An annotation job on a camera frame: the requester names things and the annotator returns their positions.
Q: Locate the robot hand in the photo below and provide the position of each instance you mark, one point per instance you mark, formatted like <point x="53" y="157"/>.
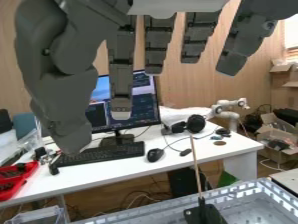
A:
<point x="57" y="66"/>

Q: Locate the computer monitor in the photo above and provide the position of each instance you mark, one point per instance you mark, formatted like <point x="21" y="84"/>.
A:
<point x="144" y="100"/>

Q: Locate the black keyboard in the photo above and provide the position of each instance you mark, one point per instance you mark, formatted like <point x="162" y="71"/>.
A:
<point x="101" y="154"/>

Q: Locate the small black object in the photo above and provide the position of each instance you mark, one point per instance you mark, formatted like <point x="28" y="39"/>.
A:
<point x="53" y="169"/>

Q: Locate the red tray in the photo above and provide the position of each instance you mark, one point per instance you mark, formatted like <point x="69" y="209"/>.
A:
<point x="21" y="170"/>
<point x="11" y="191"/>

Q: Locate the black computer mouse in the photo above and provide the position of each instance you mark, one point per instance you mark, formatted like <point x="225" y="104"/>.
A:
<point x="154" y="155"/>

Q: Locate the black headphones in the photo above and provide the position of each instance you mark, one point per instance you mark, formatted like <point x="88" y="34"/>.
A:
<point x="193" y="123"/>

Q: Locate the white desk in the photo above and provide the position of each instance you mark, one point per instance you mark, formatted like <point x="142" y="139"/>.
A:
<point x="133" y="170"/>

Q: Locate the small white jointed device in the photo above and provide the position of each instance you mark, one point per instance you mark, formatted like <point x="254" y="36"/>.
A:
<point x="227" y="108"/>

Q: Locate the thin stick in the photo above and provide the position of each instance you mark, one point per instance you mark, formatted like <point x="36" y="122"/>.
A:
<point x="196" y="166"/>

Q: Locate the black computer tower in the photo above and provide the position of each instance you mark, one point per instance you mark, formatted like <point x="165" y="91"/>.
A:
<point x="186" y="181"/>

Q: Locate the black plate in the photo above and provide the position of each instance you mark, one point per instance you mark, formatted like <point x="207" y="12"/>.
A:
<point x="205" y="213"/>

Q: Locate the clear box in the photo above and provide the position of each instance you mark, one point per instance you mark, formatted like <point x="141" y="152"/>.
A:
<point x="247" y="200"/>

